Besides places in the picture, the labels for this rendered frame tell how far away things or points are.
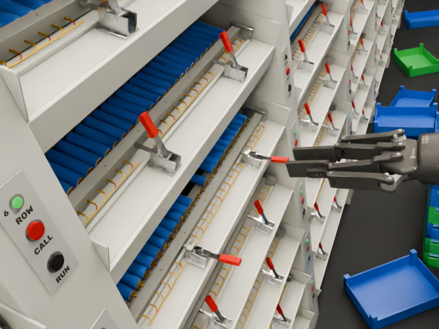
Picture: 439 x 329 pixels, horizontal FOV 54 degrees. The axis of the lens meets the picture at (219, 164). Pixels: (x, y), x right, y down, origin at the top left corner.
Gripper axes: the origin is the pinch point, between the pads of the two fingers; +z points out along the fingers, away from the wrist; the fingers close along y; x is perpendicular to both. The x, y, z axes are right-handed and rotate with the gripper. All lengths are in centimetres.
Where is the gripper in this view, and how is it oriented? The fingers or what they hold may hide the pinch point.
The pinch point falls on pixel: (310, 161)
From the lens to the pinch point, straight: 72.6
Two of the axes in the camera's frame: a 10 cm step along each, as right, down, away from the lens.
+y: -4.0, 6.1, -6.8
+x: 3.3, 7.9, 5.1
